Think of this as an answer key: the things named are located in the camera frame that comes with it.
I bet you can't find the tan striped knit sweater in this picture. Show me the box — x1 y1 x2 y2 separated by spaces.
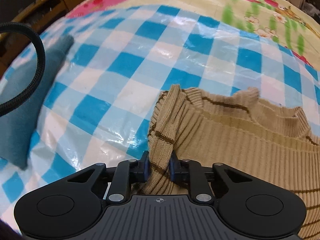
138 85 319 239

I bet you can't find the floral yellow pink quilt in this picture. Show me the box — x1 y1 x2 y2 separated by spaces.
68 0 319 68

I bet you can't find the wooden desk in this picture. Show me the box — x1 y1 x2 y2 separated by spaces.
1 0 84 68

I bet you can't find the blue checkered bed sheet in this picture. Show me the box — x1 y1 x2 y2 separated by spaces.
1 5 319 228

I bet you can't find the teal folded cloth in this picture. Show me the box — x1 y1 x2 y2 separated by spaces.
1 35 74 170

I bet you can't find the black braided cable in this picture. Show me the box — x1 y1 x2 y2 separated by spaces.
0 22 46 117

